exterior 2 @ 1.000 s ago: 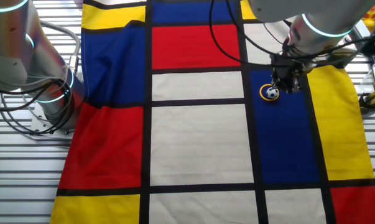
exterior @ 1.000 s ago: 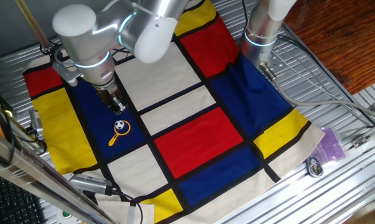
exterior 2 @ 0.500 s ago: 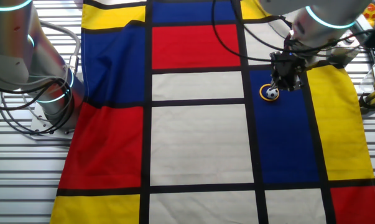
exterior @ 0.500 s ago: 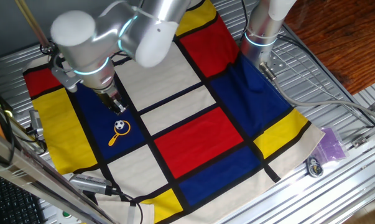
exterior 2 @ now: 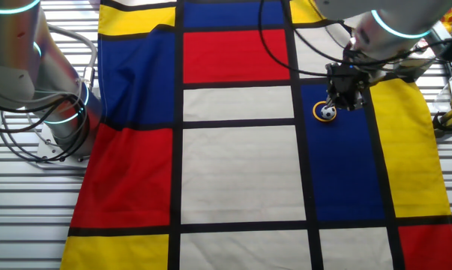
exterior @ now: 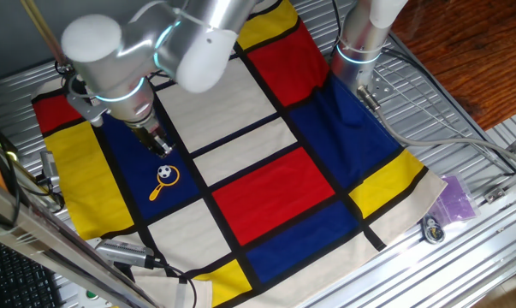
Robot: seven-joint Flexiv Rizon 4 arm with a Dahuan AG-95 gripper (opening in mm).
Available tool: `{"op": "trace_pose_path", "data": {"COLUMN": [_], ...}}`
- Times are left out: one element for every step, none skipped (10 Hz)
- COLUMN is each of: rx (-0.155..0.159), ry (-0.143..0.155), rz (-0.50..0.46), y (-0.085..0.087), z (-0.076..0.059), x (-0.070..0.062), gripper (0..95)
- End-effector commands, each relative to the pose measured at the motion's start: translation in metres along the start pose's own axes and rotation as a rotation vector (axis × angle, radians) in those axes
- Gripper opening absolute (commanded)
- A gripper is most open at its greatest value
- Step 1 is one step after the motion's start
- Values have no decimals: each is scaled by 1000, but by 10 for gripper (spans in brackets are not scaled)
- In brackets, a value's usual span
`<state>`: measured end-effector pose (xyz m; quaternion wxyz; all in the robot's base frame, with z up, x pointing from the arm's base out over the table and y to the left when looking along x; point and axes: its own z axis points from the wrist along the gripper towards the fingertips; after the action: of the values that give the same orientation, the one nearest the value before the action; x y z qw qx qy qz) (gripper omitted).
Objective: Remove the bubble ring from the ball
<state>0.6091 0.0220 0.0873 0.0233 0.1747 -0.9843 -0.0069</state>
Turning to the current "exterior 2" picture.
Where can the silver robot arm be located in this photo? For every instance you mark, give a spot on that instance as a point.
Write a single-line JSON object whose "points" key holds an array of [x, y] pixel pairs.
{"points": [[15, 56]]}

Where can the small soccer ball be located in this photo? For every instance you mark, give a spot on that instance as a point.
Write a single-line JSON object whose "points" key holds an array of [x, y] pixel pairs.
{"points": [[327, 112]]}

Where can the colour block tablecloth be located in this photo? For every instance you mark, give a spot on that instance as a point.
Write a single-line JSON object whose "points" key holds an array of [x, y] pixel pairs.
{"points": [[240, 168]]}

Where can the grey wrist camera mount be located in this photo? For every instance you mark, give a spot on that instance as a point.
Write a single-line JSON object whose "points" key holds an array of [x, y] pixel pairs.
{"points": [[437, 37]]}

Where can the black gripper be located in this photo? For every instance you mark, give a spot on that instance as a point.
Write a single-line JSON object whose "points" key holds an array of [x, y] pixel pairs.
{"points": [[345, 84]]}

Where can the yellow clamp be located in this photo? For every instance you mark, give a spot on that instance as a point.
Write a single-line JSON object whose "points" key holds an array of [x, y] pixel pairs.
{"points": [[450, 120]]}

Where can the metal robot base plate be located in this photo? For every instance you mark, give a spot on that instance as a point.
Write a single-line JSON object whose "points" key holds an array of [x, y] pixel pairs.
{"points": [[60, 159]]}

